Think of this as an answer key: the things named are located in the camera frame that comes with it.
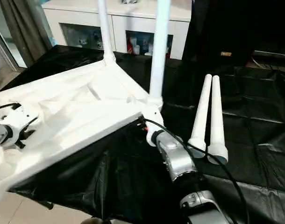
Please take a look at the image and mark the white plastic table top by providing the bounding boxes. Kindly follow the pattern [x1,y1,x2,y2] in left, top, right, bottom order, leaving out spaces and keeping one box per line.
[0,58,164,203]

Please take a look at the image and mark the white plastic table leg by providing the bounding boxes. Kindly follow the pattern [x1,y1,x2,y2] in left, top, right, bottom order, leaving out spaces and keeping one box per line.
[146,0,173,108]
[207,74,229,166]
[96,0,117,68]
[187,73,213,160]

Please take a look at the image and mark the black plastic mat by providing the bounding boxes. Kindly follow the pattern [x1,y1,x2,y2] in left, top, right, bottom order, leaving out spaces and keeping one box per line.
[0,44,285,224]

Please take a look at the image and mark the grey-brown curtain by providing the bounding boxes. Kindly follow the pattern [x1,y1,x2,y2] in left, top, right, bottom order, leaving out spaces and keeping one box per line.
[5,0,54,69]

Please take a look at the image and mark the black box with yellow label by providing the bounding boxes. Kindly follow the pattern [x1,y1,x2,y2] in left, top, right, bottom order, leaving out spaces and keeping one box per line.
[181,0,258,68]

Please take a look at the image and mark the white glass-door cabinet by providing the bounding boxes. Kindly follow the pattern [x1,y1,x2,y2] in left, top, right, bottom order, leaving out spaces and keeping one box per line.
[42,0,192,61]

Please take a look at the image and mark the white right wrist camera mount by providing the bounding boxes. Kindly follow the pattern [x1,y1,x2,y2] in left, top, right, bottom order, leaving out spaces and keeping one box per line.
[142,105,168,148]

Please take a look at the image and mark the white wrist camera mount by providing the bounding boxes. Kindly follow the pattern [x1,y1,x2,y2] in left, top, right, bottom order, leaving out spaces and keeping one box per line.
[142,105,168,148]
[0,99,44,150]

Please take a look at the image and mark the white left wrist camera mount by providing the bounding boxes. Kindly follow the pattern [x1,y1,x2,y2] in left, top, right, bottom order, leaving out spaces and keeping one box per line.
[0,99,44,150]

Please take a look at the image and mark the dark metal rail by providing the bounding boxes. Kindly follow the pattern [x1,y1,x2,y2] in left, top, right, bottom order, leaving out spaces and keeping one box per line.
[253,49,285,59]

